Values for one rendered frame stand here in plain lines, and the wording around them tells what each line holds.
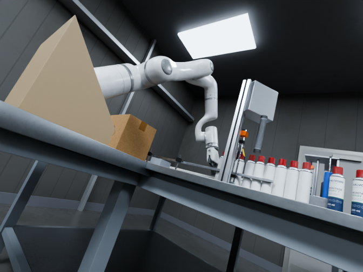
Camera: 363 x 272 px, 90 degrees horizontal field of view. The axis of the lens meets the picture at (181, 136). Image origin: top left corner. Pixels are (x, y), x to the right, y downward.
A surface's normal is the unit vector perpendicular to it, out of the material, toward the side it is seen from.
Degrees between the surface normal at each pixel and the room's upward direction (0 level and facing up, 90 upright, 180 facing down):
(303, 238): 90
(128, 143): 90
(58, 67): 90
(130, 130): 90
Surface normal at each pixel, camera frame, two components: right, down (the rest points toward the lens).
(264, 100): 0.30, -0.17
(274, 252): -0.51, -0.39
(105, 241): 0.77, 0.07
